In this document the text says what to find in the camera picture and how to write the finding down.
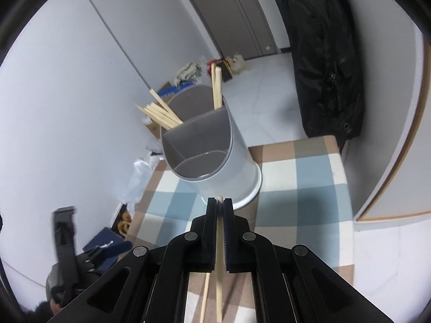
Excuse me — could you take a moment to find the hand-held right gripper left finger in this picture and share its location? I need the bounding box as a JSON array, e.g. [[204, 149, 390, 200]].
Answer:
[[47, 197, 219, 323]]

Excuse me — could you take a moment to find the blue cardboard box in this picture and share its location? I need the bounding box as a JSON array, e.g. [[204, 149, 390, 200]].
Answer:
[[158, 86, 194, 98]]

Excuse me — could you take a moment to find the dark container with tan loops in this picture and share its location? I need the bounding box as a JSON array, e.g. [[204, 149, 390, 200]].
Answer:
[[114, 203, 134, 240]]

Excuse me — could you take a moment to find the black and yellow bag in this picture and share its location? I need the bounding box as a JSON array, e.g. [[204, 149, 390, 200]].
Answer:
[[217, 59, 234, 82]]

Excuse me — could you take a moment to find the clear plastic bag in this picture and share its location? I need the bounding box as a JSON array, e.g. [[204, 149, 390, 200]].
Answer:
[[123, 135, 165, 206]]

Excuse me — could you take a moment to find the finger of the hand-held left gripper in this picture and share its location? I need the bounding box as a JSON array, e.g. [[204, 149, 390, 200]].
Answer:
[[96, 240, 133, 260], [82, 227, 126, 254]]

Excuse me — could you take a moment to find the brown cardboard box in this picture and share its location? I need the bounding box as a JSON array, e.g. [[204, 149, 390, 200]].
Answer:
[[145, 118, 164, 140]]

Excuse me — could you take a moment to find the black backpack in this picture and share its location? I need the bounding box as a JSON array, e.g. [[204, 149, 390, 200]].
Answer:
[[281, 0, 366, 152]]

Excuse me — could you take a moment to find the grey divided utensil holder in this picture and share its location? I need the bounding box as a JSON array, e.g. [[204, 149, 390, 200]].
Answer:
[[161, 86, 262, 210]]

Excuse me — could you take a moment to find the beige plastic bag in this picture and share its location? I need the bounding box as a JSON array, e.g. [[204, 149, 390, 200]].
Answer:
[[227, 53, 251, 73]]

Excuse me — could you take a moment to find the white panel with wooden trim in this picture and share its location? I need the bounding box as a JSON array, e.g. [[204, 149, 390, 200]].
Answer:
[[353, 23, 431, 223]]

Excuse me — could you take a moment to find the grey door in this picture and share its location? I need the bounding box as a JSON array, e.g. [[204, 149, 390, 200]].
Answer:
[[173, 0, 281, 59]]

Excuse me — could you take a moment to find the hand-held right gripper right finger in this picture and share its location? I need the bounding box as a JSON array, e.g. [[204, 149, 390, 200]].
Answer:
[[222, 197, 394, 323]]

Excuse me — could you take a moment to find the plaid cloth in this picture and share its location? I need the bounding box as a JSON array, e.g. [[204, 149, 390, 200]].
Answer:
[[130, 135, 354, 323]]

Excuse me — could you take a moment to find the bunch of wooden chopsticks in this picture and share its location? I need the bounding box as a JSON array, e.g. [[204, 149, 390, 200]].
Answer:
[[135, 88, 184, 131]]

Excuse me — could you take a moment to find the light wooden chopstick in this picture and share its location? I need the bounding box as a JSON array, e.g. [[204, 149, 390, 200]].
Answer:
[[216, 195, 224, 323], [211, 62, 217, 110], [200, 272, 211, 323], [215, 67, 223, 110]]

